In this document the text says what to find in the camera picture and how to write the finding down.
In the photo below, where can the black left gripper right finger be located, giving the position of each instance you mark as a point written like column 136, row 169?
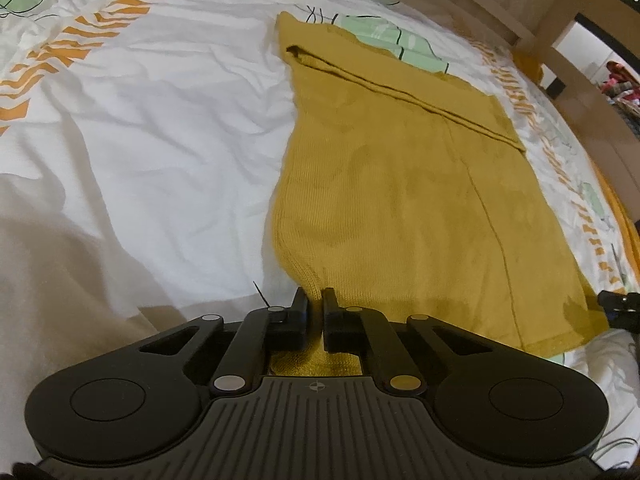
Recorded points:
column 367, row 334

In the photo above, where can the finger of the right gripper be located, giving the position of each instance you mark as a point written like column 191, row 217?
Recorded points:
column 621, row 310

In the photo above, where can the white patterned bed duvet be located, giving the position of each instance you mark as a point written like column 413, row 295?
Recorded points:
column 142, row 142

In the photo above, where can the white wooden bed frame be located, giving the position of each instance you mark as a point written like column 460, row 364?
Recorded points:
column 536, row 27

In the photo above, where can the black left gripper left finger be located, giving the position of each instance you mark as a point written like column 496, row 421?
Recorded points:
column 263, row 332

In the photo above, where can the mustard yellow knit garment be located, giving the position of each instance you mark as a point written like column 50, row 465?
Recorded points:
column 410, row 192

